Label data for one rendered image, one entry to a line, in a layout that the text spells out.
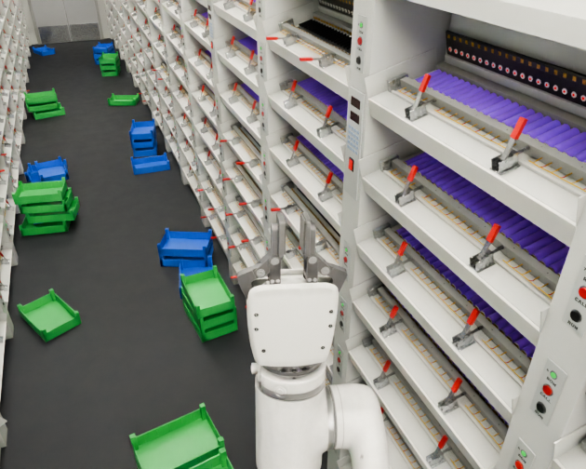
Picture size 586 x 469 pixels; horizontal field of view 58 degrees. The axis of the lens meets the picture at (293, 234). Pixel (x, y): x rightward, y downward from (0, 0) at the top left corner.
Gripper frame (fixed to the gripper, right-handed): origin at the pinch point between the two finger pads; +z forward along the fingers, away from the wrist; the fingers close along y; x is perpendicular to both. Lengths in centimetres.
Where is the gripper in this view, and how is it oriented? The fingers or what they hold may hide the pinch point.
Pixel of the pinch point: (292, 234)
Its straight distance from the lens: 56.7
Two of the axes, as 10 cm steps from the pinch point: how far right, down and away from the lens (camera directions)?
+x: 1.2, 3.5, -9.3
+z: 0.2, -9.4, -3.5
